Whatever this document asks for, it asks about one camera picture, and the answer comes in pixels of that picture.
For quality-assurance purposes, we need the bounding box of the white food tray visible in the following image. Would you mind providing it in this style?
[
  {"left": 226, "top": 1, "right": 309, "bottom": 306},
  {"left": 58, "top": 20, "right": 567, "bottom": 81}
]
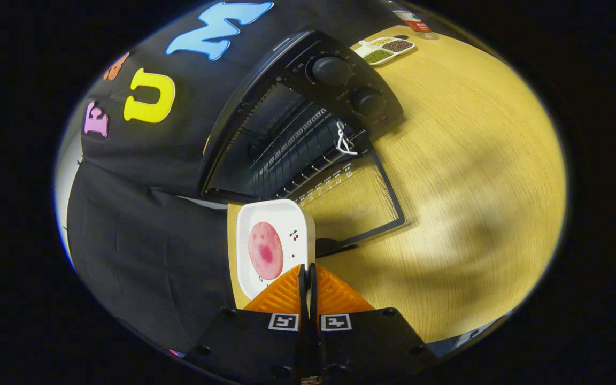
[{"left": 236, "top": 199, "right": 316, "bottom": 300}]

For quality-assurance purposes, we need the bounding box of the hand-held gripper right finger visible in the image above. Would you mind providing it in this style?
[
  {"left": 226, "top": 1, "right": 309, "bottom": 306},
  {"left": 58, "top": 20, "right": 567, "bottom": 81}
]
[{"left": 308, "top": 263, "right": 440, "bottom": 385}]

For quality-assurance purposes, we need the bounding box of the black toaster oven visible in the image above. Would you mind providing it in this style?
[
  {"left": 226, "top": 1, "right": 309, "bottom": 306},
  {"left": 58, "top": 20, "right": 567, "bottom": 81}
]
[{"left": 198, "top": 29, "right": 406, "bottom": 257}]

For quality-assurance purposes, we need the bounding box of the pink ham slice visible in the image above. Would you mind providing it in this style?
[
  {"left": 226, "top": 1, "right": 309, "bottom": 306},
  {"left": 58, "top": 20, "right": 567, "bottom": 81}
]
[{"left": 248, "top": 221, "right": 284, "bottom": 281}]

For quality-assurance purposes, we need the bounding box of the clear water bottle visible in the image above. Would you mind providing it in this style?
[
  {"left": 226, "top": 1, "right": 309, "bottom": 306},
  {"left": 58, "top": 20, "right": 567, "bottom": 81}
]
[{"left": 386, "top": 0, "right": 440, "bottom": 41}]

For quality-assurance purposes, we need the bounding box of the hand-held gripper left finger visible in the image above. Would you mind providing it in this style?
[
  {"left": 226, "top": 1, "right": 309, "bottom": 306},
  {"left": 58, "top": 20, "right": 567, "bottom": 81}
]
[{"left": 182, "top": 263, "right": 311, "bottom": 385}]

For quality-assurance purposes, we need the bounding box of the white divided bean dish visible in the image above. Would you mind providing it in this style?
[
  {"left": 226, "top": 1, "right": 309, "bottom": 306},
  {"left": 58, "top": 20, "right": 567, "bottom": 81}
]
[{"left": 353, "top": 36, "right": 415, "bottom": 67}]

